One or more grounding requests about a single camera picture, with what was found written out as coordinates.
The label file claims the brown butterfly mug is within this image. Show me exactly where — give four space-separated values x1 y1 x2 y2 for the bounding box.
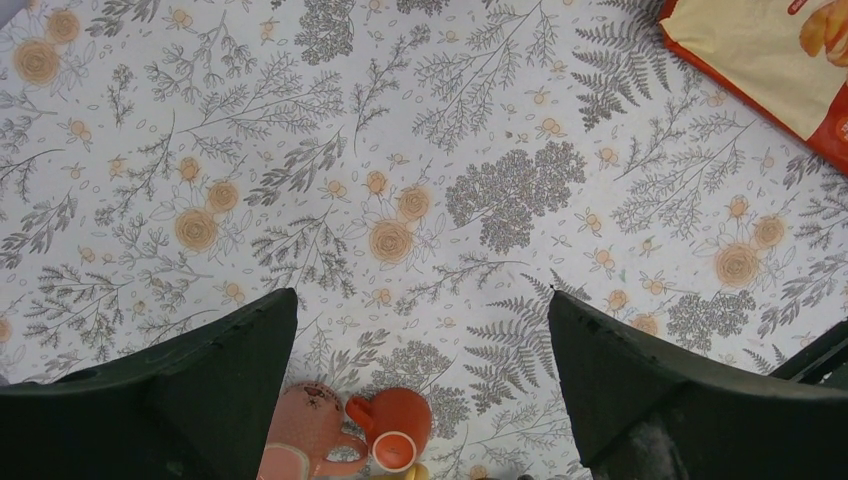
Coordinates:
257 382 368 479

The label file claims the cassava chips bag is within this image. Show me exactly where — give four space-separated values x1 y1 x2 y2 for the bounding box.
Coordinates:
659 0 847 173

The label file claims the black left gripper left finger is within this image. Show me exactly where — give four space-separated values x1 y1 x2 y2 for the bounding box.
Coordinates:
1 289 298 479

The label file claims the floral tablecloth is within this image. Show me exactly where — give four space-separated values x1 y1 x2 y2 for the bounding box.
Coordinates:
1 1 847 479

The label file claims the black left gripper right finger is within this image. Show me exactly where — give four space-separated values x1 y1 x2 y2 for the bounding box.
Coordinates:
548 291 847 479

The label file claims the small orange mug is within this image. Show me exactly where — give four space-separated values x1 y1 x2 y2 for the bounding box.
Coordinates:
345 387 433 473

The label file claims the yellow mug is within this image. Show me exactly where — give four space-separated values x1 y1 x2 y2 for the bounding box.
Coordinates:
369 463 430 480

